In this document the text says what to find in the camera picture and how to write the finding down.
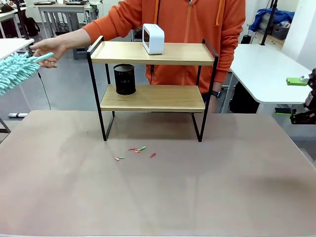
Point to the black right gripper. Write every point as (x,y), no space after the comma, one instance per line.
(312,96)

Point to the teal microfiber duster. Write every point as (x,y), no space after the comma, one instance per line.
(14,71)

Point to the person's left forearm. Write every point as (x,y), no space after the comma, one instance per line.
(217,86)

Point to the person's right forearm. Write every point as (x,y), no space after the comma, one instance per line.
(77,37)

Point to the black wooden two-tier shelf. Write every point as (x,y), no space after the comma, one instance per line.
(148,53)

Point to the person's right hand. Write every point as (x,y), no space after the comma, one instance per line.
(53,48)

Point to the large white rounded table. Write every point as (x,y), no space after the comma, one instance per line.
(261,69)

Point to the black plastic crate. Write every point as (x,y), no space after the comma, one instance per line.
(280,30)

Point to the black wrist watch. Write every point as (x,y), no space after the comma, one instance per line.
(216,94)

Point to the black stand pole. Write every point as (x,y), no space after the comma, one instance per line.
(270,19)

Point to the blue jacket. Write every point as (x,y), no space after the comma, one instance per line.
(269,16)

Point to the person's orange hoodie torso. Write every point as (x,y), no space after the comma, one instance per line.
(187,22)

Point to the white cube clock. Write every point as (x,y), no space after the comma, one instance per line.
(156,37)

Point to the red scrap piece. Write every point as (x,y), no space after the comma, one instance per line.
(153,155)
(131,149)

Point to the black mesh pen holder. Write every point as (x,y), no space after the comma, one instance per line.
(125,81)

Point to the grey metal desk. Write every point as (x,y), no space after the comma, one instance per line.
(61,7)

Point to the black backpack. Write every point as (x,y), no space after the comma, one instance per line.
(32,27)

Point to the white power strip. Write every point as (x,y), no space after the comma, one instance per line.
(17,114)

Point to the black tripod pole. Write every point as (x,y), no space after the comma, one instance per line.
(22,19)

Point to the small white table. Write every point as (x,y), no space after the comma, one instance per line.
(12,47)

